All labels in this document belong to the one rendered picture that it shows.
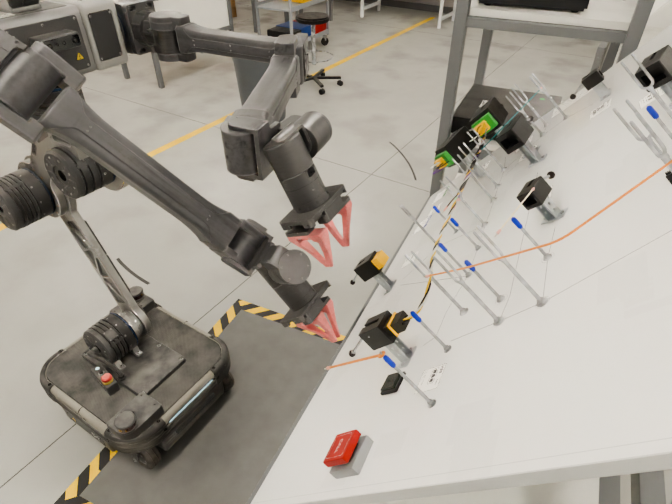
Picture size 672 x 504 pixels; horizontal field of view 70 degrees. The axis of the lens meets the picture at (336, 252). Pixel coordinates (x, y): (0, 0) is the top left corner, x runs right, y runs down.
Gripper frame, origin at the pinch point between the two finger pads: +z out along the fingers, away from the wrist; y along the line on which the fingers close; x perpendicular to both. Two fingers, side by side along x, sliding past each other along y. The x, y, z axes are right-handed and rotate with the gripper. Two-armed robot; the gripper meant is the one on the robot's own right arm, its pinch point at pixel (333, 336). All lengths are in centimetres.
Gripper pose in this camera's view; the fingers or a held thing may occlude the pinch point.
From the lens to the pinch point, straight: 91.6
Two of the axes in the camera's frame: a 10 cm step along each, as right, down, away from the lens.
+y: 4.8, -5.9, 6.5
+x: -6.4, 2.7, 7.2
